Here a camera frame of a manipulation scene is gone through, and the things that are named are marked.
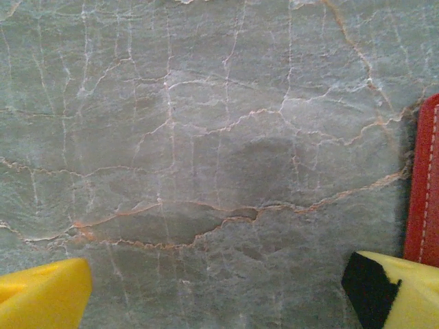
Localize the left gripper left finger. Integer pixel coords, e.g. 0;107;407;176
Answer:
0;257;93;329

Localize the red leather card holder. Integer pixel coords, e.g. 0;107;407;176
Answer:
403;93;439;269

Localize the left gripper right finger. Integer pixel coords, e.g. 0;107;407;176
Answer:
341;250;439;329

